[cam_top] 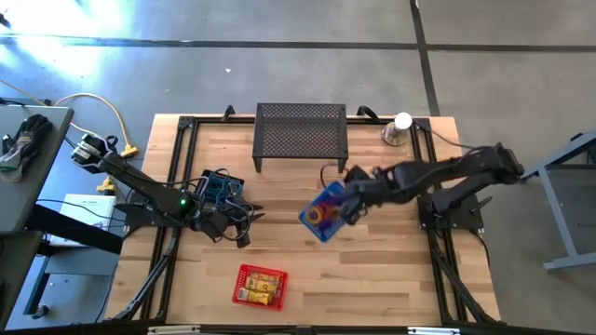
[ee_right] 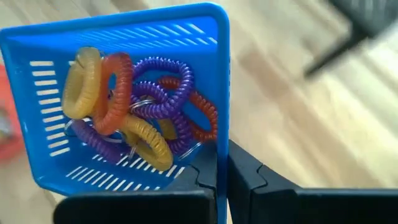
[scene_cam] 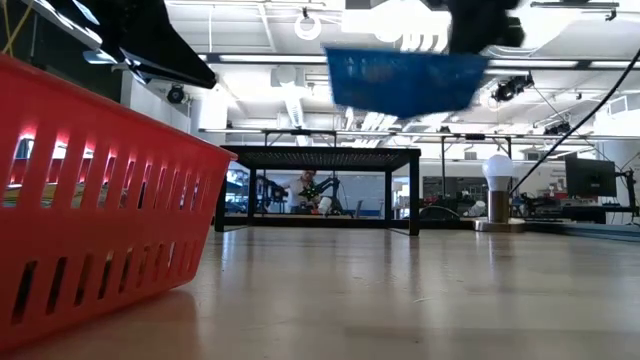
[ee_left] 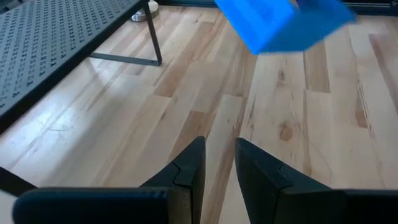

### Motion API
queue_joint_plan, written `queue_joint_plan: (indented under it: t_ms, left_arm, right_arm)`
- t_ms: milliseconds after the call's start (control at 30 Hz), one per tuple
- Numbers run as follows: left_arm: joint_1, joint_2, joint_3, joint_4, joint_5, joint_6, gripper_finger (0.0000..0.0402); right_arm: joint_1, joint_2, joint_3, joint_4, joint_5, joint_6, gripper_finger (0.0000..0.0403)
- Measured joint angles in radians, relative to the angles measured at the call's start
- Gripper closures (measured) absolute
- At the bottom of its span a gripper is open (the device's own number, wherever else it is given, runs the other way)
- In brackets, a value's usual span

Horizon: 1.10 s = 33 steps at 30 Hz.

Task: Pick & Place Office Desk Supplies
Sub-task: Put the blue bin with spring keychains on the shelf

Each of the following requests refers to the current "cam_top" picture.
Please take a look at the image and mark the grey side table base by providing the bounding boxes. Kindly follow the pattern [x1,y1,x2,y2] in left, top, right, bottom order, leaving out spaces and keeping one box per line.
[20,230,120,322]

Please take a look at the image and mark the grey metal table frame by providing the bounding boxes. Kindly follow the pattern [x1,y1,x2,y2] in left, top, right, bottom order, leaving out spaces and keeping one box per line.
[513,127,596,275]

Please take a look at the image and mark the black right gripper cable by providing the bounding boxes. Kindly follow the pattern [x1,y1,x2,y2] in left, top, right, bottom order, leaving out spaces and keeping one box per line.
[318,162,349,190]

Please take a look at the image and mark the black supply cable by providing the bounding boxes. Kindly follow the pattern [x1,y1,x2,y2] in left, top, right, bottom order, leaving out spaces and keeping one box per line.
[409,114,476,153]

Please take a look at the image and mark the white paper sheet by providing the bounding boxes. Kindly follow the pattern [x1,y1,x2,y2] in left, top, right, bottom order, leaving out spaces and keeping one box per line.
[48,193,117,247]

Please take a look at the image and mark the red plastic basket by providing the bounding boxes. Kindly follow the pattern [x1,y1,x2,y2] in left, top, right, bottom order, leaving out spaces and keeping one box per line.
[231,263,290,313]

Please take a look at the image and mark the cream cable with yellow plug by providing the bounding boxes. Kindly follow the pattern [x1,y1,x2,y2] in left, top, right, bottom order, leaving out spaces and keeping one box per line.
[53,91,141,159]

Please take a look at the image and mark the black side table beam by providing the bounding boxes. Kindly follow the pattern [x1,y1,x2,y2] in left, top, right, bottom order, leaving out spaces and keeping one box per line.
[25,203,126,256]

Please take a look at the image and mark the black and grey gloves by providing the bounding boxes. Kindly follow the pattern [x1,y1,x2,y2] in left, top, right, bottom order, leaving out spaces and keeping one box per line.
[0,114,54,183]

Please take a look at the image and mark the black aluminium table frame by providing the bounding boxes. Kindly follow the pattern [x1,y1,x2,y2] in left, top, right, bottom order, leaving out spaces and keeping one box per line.
[111,114,503,335]

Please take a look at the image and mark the blue-grey rubber band loop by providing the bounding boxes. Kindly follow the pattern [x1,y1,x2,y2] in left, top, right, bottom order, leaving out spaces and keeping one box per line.
[204,174,244,205]

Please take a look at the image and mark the grey side table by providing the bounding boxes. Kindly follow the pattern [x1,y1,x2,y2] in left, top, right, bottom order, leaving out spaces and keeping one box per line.
[0,104,75,235]

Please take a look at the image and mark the black mesh shelf riser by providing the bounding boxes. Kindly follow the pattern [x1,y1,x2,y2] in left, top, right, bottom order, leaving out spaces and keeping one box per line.
[251,102,349,174]

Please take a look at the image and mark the silver metal bracket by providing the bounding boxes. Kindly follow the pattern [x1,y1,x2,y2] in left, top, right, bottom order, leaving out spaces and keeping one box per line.
[408,326,462,335]
[147,324,202,335]

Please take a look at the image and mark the white bulb table lamp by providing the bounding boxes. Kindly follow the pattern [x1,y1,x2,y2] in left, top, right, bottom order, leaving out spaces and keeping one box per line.
[380,112,414,148]

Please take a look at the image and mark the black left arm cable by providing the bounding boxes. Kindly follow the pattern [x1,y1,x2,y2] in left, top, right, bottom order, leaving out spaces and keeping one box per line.
[174,176,255,243]

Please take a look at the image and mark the small black mesh basket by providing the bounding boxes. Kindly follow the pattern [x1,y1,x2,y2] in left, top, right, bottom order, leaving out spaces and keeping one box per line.
[195,168,246,207]

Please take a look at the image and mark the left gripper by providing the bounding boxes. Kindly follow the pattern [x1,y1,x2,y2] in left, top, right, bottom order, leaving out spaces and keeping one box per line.
[195,198,266,249]

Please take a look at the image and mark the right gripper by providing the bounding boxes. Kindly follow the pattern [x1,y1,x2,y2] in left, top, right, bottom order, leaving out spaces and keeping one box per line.
[339,165,390,226]

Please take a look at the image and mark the blue plastic basket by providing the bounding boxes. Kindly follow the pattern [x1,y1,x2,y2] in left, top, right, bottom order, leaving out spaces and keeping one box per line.
[298,181,348,245]

